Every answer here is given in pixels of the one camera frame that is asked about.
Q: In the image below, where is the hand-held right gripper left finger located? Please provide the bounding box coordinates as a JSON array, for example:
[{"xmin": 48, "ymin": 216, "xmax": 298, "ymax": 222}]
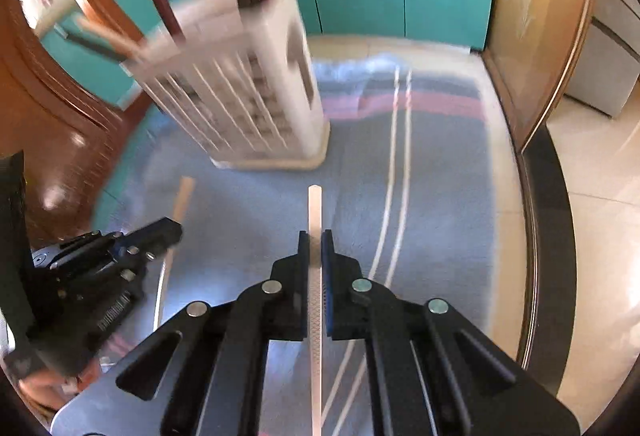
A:
[{"xmin": 50, "ymin": 229, "xmax": 309, "ymax": 436}]

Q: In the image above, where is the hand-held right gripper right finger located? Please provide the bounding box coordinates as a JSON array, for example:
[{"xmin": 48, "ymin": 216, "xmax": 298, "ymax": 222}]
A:
[{"xmin": 321, "ymin": 227, "xmax": 582, "ymax": 436}]

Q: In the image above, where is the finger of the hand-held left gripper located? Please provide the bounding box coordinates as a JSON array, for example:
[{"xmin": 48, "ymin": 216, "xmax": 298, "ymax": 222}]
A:
[
  {"xmin": 105, "ymin": 246, "xmax": 162, "ymax": 284},
  {"xmin": 32, "ymin": 217, "xmax": 184, "ymax": 271}
]

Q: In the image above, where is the white chopstick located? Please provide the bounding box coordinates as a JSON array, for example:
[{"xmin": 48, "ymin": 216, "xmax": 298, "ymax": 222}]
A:
[
  {"xmin": 307, "ymin": 185, "xmax": 326, "ymax": 436},
  {"xmin": 152, "ymin": 176, "xmax": 196, "ymax": 324}
]

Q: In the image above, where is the white plastic utensil basket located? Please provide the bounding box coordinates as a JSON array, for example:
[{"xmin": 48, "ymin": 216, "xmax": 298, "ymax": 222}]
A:
[{"xmin": 122, "ymin": 0, "xmax": 331, "ymax": 172}]

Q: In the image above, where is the blue striped cloth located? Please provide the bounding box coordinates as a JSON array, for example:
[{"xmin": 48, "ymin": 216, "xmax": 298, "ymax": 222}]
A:
[{"xmin": 92, "ymin": 59, "xmax": 531, "ymax": 436}]

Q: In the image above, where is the carved wooden chair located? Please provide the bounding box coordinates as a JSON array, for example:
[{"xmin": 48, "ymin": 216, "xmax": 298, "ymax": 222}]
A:
[{"xmin": 0, "ymin": 0, "xmax": 151, "ymax": 252}]

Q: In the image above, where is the wood framed glass door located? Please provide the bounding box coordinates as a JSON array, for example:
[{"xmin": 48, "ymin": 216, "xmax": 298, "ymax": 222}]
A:
[{"xmin": 480, "ymin": 0, "xmax": 606, "ymax": 157}]

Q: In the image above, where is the silver refrigerator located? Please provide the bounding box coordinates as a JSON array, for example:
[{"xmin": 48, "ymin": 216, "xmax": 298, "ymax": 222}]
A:
[{"xmin": 565, "ymin": 0, "xmax": 640, "ymax": 117}]

